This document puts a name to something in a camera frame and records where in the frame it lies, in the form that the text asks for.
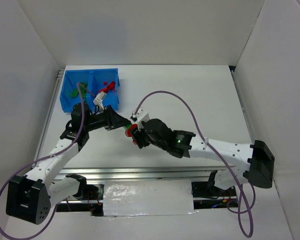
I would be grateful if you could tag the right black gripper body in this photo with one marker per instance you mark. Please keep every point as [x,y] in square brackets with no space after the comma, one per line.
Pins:
[137,138]

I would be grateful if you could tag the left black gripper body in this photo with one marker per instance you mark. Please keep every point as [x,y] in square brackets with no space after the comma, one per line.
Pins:
[109,118]

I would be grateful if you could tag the red green lego tower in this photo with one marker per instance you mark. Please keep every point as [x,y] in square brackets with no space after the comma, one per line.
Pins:
[128,131]

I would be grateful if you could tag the red 2x4 lego brick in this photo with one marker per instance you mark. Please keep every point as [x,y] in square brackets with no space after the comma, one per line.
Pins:
[111,86]

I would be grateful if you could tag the dark green 2x2 lego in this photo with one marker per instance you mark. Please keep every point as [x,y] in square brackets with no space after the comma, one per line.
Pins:
[83,86]

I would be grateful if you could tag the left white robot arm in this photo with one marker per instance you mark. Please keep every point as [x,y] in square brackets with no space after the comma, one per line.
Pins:
[31,196]

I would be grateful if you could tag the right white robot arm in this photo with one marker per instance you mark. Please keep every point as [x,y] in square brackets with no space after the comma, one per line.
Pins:
[245,163]

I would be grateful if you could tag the blue two-compartment bin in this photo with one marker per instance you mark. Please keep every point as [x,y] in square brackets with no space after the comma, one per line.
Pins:
[95,79]

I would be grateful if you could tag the white foil-covered panel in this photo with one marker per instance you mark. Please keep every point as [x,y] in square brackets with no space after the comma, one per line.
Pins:
[148,198]

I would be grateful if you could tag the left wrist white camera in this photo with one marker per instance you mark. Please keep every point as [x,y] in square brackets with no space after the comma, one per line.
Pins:
[98,100]

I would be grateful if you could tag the wrist white camera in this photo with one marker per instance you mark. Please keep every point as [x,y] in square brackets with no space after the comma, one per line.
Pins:
[98,100]
[139,117]

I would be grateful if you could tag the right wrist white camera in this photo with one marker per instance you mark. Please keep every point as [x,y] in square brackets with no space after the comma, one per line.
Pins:
[139,117]

